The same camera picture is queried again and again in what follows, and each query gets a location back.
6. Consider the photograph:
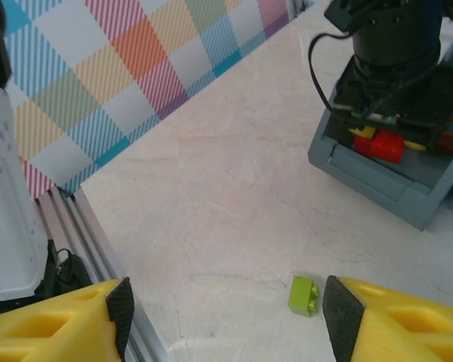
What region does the left gripper thin black cable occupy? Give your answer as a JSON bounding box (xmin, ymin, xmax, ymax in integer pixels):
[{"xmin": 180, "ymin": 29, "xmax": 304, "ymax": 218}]
[{"xmin": 308, "ymin": 32, "xmax": 339, "ymax": 114}]

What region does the aluminium frame post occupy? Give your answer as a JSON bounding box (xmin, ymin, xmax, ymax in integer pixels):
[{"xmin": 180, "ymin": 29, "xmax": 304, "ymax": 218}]
[{"xmin": 286, "ymin": 0, "xmax": 316, "ymax": 20}]

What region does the grey plastic bin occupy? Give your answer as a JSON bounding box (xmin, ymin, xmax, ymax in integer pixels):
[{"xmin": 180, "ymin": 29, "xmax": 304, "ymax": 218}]
[{"xmin": 307, "ymin": 63, "xmax": 453, "ymax": 232}]

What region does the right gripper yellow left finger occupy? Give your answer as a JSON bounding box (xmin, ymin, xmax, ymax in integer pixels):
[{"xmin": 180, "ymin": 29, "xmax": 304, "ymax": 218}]
[{"xmin": 0, "ymin": 277, "xmax": 136, "ymax": 362}]

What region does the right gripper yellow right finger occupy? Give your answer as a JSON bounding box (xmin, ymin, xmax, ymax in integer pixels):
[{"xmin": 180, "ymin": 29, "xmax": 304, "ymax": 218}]
[{"xmin": 322, "ymin": 275, "xmax": 453, "ymax": 362}]

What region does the red lego frame piece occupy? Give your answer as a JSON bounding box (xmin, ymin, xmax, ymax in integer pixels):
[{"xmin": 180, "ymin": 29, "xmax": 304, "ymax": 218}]
[{"xmin": 436, "ymin": 130, "xmax": 453, "ymax": 155}]

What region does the red lego brick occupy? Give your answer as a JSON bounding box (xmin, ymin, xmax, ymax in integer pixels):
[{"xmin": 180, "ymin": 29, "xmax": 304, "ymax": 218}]
[
  {"xmin": 369, "ymin": 130, "xmax": 406, "ymax": 164},
  {"xmin": 353, "ymin": 134, "xmax": 374, "ymax": 155}
]

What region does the small lime green lego brick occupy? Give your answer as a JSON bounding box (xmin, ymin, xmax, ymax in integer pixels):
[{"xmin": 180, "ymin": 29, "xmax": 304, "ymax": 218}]
[{"xmin": 288, "ymin": 274, "xmax": 321, "ymax": 316}]

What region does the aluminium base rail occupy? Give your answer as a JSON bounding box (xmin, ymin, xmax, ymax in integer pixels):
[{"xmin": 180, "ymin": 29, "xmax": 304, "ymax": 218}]
[{"xmin": 33, "ymin": 186, "xmax": 174, "ymax": 362}]

